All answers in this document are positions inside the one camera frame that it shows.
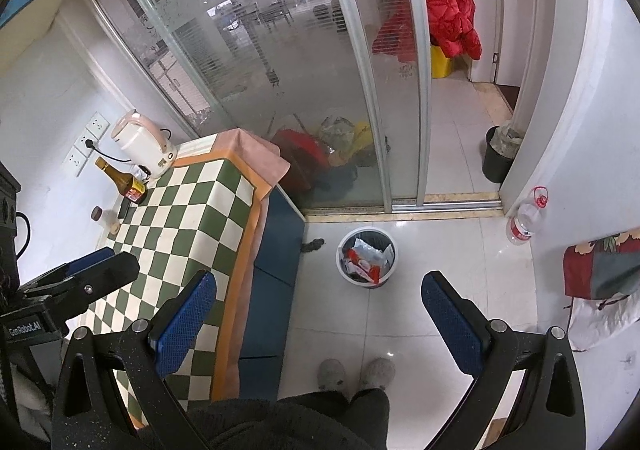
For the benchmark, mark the frosted glass sliding door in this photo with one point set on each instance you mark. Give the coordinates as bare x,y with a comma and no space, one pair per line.
300,80

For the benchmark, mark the small round trash bin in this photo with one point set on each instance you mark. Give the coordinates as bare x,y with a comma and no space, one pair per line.
345,275

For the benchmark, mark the clear water bottle red cap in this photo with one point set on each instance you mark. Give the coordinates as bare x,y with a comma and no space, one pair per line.
525,220

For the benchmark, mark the white sachet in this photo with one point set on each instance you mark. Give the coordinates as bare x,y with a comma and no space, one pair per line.
387,256

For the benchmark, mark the red snack packet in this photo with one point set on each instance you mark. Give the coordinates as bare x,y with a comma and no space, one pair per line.
362,266

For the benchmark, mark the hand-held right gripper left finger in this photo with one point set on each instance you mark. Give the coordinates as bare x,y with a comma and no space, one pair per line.
185,325

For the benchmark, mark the yellow bag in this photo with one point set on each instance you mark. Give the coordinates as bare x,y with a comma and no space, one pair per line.
361,138

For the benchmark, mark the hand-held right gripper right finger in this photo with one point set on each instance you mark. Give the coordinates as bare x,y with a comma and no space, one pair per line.
452,325

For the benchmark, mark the white pink electric kettle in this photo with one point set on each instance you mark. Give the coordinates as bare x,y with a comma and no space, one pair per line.
142,143

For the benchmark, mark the blue base cabinet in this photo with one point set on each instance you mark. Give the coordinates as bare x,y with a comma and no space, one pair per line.
272,280

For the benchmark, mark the grey slipper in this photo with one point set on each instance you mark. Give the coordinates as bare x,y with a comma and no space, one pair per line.
331,375
377,374

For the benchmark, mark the spice jar brown lid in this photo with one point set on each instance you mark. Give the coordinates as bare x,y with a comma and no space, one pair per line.
100,216

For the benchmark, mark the person's dark clothing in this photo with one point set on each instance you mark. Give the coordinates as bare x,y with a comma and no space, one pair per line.
300,422

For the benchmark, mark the black bucket with liner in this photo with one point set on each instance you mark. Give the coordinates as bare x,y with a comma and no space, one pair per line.
497,158

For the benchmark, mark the yellow bin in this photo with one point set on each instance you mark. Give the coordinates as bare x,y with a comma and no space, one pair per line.
441,63

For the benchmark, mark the white wall outlet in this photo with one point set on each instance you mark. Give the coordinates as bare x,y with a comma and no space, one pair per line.
97,125
84,140
75,161

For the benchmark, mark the dining table with chairs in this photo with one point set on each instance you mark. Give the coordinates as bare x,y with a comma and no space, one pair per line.
277,5

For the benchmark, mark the small dark floor scrap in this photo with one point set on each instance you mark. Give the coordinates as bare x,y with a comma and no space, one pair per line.
312,245

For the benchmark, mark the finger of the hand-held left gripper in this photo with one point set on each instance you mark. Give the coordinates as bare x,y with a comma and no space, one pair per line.
92,257
95,280

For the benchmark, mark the green white checkered tablecloth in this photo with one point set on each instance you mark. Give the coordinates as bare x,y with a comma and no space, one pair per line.
200,210

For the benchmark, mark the floral cloth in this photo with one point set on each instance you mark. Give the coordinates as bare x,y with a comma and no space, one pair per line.
600,270

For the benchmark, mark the dark sauce bottle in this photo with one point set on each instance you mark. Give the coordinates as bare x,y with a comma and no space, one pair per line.
125,182

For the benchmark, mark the red bag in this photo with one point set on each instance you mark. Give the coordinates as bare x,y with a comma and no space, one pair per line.
300,145

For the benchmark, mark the red puffer jacket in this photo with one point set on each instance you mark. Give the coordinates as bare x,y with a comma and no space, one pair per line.
450,15

